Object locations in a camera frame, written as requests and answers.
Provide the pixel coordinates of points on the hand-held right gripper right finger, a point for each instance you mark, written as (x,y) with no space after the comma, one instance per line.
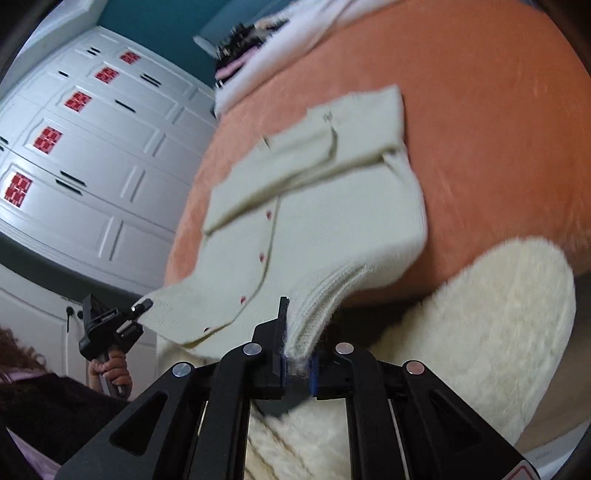
(315,374)

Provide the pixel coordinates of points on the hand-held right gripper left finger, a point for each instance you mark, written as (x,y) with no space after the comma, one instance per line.
(280,369)

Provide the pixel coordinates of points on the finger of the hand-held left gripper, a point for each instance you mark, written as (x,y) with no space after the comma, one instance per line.
(143,305)

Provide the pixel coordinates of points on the cream knit cardigan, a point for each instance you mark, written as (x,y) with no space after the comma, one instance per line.
(323,207)

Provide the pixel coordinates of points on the pile of dark clothes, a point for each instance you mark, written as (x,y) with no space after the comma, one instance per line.
(240,41)

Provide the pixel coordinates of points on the person's left hand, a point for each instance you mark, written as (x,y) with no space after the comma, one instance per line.
(115,369)

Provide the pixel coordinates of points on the white room door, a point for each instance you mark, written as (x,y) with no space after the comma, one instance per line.
(37,304)

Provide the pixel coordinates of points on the person's brown hair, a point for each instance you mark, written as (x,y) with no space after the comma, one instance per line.
(18,350)

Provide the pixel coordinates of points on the person's black garment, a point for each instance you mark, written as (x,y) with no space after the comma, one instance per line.
(55,406)

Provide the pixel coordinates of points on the white panelled wardrobe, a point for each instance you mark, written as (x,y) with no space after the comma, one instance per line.
(115,152)

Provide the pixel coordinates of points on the red paper wardrobe decoration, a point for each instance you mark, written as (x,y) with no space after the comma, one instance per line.
(18,189)
(129,57)
(107,74)
(77,101)
(47,139)

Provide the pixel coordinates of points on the cream fleece cushion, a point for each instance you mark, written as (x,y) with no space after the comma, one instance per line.
(485,314)

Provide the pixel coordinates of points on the orange plush blanket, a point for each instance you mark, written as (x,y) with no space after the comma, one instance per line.
(485,161)

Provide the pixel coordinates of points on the white bed sheet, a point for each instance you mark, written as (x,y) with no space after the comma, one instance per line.
(295,41)

